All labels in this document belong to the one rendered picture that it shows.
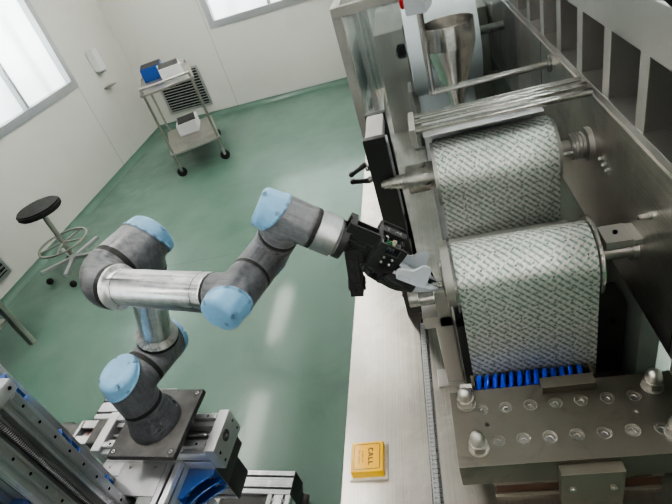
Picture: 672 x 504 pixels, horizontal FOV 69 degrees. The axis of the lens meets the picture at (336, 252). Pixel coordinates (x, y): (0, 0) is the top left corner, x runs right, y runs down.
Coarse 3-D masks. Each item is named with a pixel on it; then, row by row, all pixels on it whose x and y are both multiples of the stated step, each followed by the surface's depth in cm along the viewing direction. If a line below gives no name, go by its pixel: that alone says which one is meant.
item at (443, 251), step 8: (440, 248) 93; (440, 256) 90; (448, 256) 90; (448, 264) 89; (448, 272) 89; (448, 280) 89; (456, 280) 88; (448, 288) 89; (448, 296) 90; (448, 304) 92; (456, 304) 92
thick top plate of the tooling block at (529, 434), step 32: (608, 384) 92; (480, 416) 94; (512, 416) 92; (544, 416) 90; (576, 416) 88; (608, 416) 87; (640, 416) 85; (512, 448) 87; (544, 448) 85; (576, 448) 84; (608, 448) 83; (640, 448) 81; (480, 480) 89; (512, 480) 88
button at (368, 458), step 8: (352, 448) 108; (360, 448) 107; (368, 448) 106; (376, 448) 106; (384, 448) 107; (352, 456) 106; (360, 456) 106; (368, 456) 105; (376, 456) 104; (384, 456) 106; (352, 464) 105; (360, 464) 104; (368, 464) 104; (376, 464) 103; (384, 464) 104; (352, 472) 103; (360, 472) 103; (368, 472) 102; (376, 472) 102; (384, 472) 103
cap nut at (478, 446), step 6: (474, 432) 87; (480, 432) 87; (474, 438) 86; (480, 438) 86; (474, 444) 86; (480, 444) 86; (486, 444) 87; (474, 450) 87; (480, 450) 87; (486, 450) 87; (480, 456) 87
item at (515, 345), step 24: (576, 312) 89; (480, 336) 94; (504, 336) 94; (528, 336) 93; (552, 336) 93; (576, 336) 92; (480, 360) 98; (504, 360) 98; (528, 360) 97; (552, 360) 97; (576, 360) 96
